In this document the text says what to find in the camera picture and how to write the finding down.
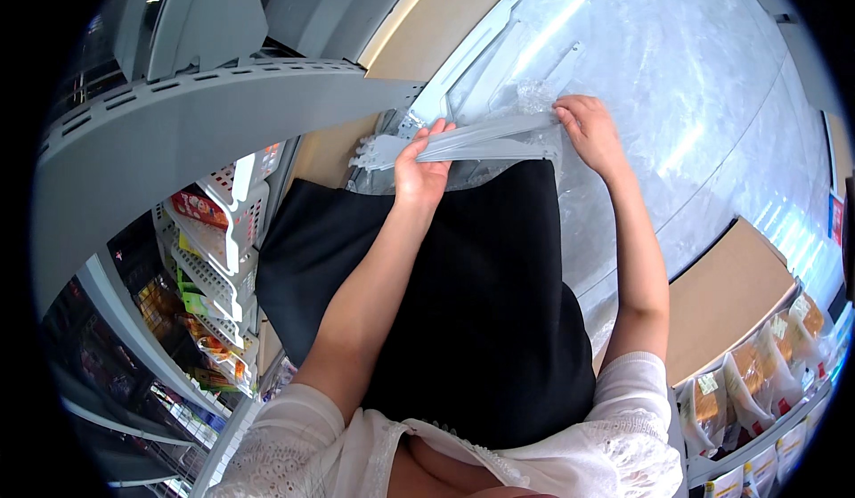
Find person's body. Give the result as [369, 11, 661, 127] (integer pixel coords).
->
[206, 307, 686, 498]

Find shelf of bagged bread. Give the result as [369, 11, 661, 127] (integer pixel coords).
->
[673, 290, 855, 498]

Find grey metal shelf panels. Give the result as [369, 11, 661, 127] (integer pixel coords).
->
[112, 0, 430, 83]

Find clear plastic wrap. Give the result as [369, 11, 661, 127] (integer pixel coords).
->
[346, 77, 567, 196]

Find person's legs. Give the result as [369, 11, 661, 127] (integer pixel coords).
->
[254, 159, 598, 451]

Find wide brown cardboard sheet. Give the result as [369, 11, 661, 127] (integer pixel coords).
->
[593, 216, 800, 389]

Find red and blue sign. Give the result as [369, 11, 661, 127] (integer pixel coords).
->
[828, 189, 847, 248]

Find long brown cardboard sheet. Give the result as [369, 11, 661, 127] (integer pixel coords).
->
[286, 0, 539, 190]

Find store shelves with goods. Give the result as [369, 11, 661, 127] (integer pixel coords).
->
[39, 212, 249, 498]

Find long grey metal bracket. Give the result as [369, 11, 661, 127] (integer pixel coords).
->
[399, 0, 525, 139]

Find white basket rack with goods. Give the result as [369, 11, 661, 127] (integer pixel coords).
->
[152, 140, 288, 400]

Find large grey metal shelf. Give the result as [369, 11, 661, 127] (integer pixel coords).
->
[30, 56, 428, 315]

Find bundle of grey shelf brackets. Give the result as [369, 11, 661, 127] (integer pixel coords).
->
[347, 111, 562, 173]

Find person's right hand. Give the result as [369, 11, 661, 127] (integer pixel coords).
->
[552, 94, 632, 181]

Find short grey metal bracket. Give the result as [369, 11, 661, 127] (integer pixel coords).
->
[461, 40, 586, 126]

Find person's left hand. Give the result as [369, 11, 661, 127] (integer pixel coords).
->
[393, 118, 458, 212]

